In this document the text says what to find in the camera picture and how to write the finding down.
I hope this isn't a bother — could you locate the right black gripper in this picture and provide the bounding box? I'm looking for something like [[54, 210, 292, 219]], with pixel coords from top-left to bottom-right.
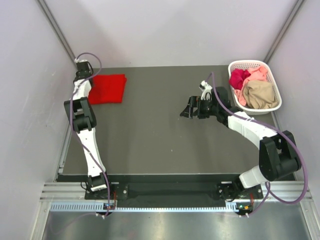
[[180, 96, 219, 120]]

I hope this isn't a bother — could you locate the red t shirt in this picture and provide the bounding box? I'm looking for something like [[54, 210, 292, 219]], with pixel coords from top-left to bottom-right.
[[88, 74, 127, 105]]

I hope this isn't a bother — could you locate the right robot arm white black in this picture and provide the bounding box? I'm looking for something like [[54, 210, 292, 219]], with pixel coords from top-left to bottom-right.
[[180, 83, 302, 199]]

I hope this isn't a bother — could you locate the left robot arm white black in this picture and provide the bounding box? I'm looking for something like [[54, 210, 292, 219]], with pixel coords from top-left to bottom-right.
[[63, 58, 114, 199]]

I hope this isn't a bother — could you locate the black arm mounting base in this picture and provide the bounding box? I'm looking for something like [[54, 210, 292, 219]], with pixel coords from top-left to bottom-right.
[[56, 173, 266, 208]]

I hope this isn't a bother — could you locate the magenta t shirt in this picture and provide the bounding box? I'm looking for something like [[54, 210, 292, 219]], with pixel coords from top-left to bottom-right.
[[229, 68, 251, 90]]

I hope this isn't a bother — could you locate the white plastic laundry basket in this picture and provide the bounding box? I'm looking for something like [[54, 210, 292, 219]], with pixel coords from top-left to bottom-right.
[[228, 60, 282, 115]]

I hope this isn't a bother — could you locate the beige t shirt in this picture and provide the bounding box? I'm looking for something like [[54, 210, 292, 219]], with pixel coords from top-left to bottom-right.
[[243, 80, 279, 110]]

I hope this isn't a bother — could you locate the pink t shirt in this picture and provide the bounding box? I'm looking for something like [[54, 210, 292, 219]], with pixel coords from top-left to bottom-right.
[[234, 66, 268, 107]]

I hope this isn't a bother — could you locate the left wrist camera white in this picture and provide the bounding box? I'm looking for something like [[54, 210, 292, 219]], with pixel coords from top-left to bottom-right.
[[74, 58, 88, 64]]

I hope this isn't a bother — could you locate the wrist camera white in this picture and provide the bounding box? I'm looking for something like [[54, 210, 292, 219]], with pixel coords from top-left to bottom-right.
[[74, 58, 88, 64], [199, 81, 213, 101]]

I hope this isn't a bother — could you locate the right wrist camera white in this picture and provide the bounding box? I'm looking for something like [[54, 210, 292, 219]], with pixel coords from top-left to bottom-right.
[[199, 81, 213, 101]]

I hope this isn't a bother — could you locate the slotted cable duct rail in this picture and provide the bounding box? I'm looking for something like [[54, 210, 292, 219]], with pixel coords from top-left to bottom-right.
[[49, 201, 253, 213]]

